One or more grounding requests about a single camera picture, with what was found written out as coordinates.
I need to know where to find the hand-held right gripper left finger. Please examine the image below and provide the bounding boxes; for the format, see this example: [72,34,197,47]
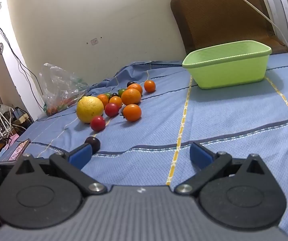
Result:
[15,143,107,195]

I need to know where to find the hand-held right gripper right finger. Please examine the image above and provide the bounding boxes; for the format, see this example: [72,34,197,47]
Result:
[174,142,266,195]

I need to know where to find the yellow lemon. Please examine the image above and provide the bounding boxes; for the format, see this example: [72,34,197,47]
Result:
[76,96,104,124]

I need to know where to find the small orange tomato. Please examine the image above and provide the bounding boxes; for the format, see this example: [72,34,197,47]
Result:
[97,94,109,107]
[109,96,123,108]
[144,80,156,93]

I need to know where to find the green plastic basin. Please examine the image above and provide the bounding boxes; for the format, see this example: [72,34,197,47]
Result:
[182,40,272,90]

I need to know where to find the red cherry tomato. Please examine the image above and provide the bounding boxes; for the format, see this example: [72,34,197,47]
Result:
[105,103,120,117]
[90,116,106,132]

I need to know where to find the small card with picture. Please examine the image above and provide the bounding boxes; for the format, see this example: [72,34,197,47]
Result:
[8,139,31,161]

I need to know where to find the pink packet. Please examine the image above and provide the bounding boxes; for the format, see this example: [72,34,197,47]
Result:
[6,134,20,146]

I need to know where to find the blue striped bedsheet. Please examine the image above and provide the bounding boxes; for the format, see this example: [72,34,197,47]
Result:
[0,54,288,239]

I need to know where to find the orange tomato with stem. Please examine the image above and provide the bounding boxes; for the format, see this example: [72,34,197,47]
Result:
[120,104,142,122]

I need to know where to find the power strip with plugs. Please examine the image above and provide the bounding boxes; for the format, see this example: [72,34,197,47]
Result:
[12,107,33,125]

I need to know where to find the clear plastic bag of tomatoes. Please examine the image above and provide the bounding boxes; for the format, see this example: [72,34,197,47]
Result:
[39,63,90,116]

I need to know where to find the large orange mandarin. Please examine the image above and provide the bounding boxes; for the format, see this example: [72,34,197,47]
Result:
[121,88,142,105]

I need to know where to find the black wall cables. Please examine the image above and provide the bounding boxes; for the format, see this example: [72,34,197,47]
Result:
[0,4,46,106]

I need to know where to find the white cable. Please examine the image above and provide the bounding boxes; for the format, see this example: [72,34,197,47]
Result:
[216,0,288,52]

